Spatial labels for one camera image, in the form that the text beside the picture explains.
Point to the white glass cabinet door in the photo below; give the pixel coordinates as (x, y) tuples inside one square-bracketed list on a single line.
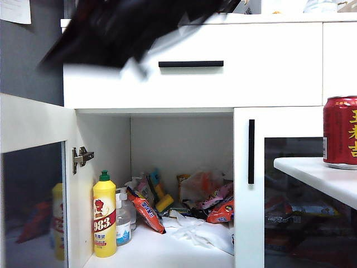
[(33, 123), (248, 223)]

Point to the red beverage can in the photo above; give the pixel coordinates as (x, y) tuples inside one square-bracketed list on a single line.
[(338, 134)]

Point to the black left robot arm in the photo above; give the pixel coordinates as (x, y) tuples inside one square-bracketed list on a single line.
[(125, 28)]

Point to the white cabinet carcass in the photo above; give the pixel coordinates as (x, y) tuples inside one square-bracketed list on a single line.
[(181, 139)]

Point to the metal door hinge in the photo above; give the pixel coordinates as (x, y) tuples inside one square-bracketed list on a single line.
[(82, 159)]

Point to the white orange plastic bag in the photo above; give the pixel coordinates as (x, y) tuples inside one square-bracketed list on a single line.
[(200, 184)]

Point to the pink white small packet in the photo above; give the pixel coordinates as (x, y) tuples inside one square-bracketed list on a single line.
[(144, 190)]

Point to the yellow sponge brush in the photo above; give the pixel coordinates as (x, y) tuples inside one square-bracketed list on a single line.
[(164, 202)]

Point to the pink snack packet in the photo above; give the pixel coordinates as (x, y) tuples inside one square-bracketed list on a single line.
[(220, 195)]

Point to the wide white drawer front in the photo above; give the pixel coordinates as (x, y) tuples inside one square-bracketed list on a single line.
[(251, 83)]

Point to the red orange snack packet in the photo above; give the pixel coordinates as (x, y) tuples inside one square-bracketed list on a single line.
[(221, 213)]

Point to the yellow detergent bottle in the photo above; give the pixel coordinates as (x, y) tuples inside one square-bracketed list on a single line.
[(104, 212)]

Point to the clear pump sanitizer bottle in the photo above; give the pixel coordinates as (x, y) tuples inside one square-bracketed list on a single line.
[(123, 229)]

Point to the small orange piece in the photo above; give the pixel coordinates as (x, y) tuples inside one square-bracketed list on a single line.
[(277, 12)]

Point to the white box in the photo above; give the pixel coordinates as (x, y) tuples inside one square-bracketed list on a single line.
[(281, 5)]

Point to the narrow white drawer front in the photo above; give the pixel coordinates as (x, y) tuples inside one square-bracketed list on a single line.
[(340, 56)]

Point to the clear water bottle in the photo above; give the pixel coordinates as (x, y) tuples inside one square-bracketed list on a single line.
[(320, 6)]

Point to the white paper sheet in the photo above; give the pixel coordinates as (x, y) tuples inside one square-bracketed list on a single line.
[(15, 11)]

